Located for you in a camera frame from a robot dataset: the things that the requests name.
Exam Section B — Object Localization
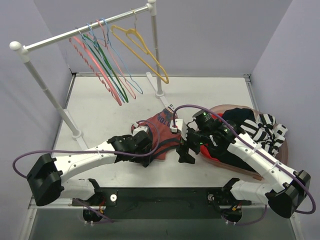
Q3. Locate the maroon tank top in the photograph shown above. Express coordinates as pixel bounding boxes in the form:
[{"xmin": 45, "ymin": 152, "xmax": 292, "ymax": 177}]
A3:
[{"xmin": 139, "ymin": 108, "xmax": 181, "ymax": 162}]

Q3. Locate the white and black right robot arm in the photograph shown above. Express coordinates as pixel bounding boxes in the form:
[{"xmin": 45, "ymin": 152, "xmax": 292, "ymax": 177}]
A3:
[{"xmin": 170, "ymin": 110, "xmax": 311, "ymax": 219}]

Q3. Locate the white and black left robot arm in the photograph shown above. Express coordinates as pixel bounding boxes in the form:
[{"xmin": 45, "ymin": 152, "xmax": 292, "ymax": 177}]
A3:
[{"xmin": 27, "ymin": 130, "xmax": 153, "ymax": 207}]

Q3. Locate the pink scalloped hanger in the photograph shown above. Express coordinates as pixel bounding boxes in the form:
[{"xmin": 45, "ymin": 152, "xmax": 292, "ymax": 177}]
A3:
[{"xmin": 68, "ymin": 36, "xmax": 123, "ymax": 106}]

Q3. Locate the green velvet hanger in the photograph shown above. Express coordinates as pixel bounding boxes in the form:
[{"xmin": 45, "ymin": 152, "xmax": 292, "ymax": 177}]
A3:
[{"xmin": 81, "ymin": 34, "xmax": 129, "ymax": 103}]

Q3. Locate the red garment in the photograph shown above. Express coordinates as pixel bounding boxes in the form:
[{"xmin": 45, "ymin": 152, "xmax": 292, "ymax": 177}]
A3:
[{"xmin": 200, "ymin": 111, "xmax": 224, "ymax": 163}]

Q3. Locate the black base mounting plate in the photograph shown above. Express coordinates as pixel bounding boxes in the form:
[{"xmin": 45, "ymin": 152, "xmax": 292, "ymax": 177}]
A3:
[{"xmin": 84, "ymin": 187, "xmax": 238, "ymax": 221}]

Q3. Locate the black white striped garment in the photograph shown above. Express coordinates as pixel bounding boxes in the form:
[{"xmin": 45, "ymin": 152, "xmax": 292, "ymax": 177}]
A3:
[{"xmin": 241, "ymin": 114, "xmax": 288, "ymax": 157}]

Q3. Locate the white clothes rack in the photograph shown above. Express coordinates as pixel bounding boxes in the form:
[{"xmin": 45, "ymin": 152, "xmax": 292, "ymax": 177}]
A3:
[{"xmin": 0, "ymin": 0, "xmax": 179, "ymax": 149}]

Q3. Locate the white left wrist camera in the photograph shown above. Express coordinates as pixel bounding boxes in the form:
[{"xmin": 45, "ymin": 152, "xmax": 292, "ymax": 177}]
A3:
[{"xmin": 131, "ymin": 122, "xmax": 149, "ymax": 136}]

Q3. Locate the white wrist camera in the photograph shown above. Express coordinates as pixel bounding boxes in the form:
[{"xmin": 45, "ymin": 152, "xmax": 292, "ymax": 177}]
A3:
[
  {"xmin": 131, "ymin": 122, "xmax": 149, "ymax": 136},
  {"xmin": 169, "ymin": 118, "xmax": 188, "ymax": 140}
]

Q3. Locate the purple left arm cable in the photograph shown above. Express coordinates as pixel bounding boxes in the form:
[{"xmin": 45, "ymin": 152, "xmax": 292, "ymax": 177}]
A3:
[{"xmin": 12, "ymin": 119, "xmax": 162, "ymax": 180}]

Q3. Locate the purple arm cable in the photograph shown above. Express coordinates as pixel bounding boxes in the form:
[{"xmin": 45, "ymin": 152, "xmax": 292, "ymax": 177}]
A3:
[
  {"xmin": 12, "ymin": 119, "xmax": 162, "ymax": 180},
  {"xmin": 172, "ymin": 104, "xmax": 316, "ymax": 215}
]

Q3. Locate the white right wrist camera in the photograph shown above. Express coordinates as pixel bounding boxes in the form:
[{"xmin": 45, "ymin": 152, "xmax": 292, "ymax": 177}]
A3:
[{"xmin": 169, "ymin": 118, "xmax": 188, "ymax": 140}]

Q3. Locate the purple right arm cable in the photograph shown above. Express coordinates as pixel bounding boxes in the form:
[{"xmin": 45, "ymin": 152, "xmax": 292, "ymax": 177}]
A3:
[{"xmin": 172, "ymin": 104, "xmax": 316, "ymax": 215}]

